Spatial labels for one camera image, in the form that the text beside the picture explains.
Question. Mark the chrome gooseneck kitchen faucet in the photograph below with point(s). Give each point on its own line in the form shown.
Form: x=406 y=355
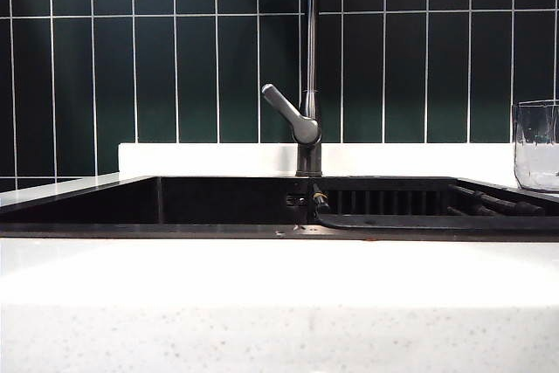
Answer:
x=311 y=41

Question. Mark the black ribbed sink drain rack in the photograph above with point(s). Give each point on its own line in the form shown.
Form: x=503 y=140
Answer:
x=393 y=221

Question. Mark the clear glass mug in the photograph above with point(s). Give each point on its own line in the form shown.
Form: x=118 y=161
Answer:
x=537 y=150

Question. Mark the black undermount kitchen sink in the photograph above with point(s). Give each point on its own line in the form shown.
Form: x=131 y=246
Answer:
x=109 y=205

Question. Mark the black plug with yellow band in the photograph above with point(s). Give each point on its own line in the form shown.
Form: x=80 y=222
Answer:
x=321 y=199

